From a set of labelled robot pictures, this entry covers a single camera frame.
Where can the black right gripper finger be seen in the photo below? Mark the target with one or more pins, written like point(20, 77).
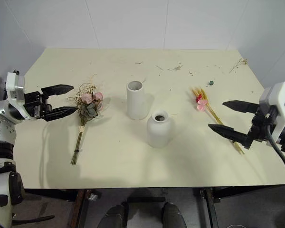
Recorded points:
point(230, 133)
point(242, 106)

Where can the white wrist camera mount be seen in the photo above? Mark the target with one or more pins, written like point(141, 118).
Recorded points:
point(281, 99)
point(13, 84)

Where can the dried pink rose bouquet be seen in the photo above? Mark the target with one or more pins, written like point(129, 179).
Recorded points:
point(88, 107)

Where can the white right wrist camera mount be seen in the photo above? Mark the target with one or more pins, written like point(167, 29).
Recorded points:
point(281, 99)

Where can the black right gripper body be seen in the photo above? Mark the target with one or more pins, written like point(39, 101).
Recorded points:
point(257, 128)

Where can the small dried twig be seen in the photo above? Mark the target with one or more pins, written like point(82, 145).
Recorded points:
point(177, 68)

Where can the dark rounded shape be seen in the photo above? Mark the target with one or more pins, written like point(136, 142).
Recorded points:
point(173, 216)
point(115, 216)

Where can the white cylinder vase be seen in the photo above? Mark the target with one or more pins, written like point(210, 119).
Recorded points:
point(136, 104)

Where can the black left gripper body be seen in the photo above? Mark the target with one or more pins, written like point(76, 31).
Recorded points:
point(35, 104)

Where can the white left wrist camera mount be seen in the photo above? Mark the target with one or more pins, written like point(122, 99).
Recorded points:
point(13, 84)

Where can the thin short dried stem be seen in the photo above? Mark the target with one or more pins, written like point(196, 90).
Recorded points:
point(159, 67)

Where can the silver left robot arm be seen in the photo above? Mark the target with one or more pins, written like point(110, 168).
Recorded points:
point(0, 147)

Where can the small dark green object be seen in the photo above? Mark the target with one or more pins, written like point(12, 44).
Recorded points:
point(211, 82)

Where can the wheat and pink flower bundle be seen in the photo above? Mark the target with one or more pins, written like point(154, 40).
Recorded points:
point(202, 102)

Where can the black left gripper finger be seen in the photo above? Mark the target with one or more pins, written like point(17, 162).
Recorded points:
point(59, 112)
point(59, 89)

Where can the small silver bracket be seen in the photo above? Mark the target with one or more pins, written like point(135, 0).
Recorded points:
point(94, 197)

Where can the white narrow-neck bottle vase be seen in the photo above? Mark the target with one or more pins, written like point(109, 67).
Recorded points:
point(160, 133)

